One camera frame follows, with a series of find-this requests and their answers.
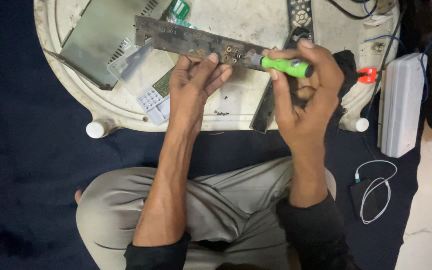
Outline black power bank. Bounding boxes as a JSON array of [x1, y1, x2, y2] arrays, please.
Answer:
[[350, 178, 380, 222]]

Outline green circuit board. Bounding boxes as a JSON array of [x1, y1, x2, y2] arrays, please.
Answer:
[[152, 67, 175, 98]]

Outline person's left hand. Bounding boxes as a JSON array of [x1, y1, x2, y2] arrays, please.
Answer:
[[169, 52, 234, 130]]

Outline person's right hand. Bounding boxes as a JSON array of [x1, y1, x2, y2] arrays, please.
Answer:
[[262, 38, 346, 150]]

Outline black plastic panel strip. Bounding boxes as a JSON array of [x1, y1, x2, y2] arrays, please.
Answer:
[[249, 26, 315, 134]]

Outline white charging cable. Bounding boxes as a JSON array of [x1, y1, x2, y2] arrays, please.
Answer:
[[354, 160, 398, 225]]

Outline green handled screwdriver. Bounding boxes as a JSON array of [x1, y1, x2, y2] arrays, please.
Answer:
[[236, 52, 315, 79]]

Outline rusty metal panel with jacks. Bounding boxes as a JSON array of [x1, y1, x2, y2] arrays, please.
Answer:
[[134, 15, 277, 72]]

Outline black sleeve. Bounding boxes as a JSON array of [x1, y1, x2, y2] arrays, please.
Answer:
[[275, 191, 356, 270], [124, 232, 193, 270]]

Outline white plug adapter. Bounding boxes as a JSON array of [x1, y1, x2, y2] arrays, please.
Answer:
[[363, 14, 394, 28]]

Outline white plastic table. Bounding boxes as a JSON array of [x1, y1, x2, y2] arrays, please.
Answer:
[[33, 0, 401, 139]]

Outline white plastic case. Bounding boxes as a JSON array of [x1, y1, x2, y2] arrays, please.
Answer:
[[378, 52, 428, 158]]

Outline clear plastic box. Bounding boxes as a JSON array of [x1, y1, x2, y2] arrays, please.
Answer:
[[106, 41, 175, 96]]

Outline white keypad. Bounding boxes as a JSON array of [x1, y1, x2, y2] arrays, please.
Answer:
[[136, 87, 171, 126]]

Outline black cloth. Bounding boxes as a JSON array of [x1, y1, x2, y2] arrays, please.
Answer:
[[324, 49, 360, 140]]

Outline teal packet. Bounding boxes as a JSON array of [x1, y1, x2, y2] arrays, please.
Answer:
[[174, 19, 199, 31]]

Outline gray trousers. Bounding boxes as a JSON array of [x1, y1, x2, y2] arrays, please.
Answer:
[[75, 157, 337, 270]]

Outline black right sleeve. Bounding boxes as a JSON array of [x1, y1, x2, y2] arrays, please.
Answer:
[[275, 191, 356, 270]]

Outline dark blue floor mat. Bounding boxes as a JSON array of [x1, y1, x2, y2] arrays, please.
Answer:
[[0, 0, 424, 270]]

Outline green and white packet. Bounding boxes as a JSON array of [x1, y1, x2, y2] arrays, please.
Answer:
[[167, 0, 191, 20]]

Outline red clip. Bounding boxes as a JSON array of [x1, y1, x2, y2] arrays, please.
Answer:
[[357, 67, 378, 84]]

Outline black remote control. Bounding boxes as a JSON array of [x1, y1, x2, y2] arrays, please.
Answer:
[[286, 0, 315, 42]]

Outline gray metal chassis cover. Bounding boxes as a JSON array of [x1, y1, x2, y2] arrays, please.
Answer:
[[43, 0, 172, 91]]

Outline black left sleeve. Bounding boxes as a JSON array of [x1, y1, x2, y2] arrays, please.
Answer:
[[124, 232, 193, 270]]

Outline long thin black cable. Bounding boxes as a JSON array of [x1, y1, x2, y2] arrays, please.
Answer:
[[365, 9, 405, 119]]

